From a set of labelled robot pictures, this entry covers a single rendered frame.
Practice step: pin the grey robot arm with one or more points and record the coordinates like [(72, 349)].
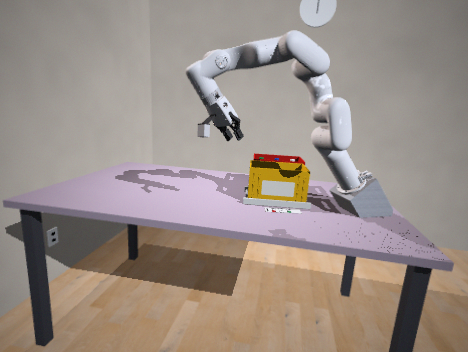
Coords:
[(311, 61)]

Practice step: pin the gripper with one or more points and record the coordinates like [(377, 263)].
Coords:
[(224, 115)]

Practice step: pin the white paper pick list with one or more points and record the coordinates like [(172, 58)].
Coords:
[(283, 210)]

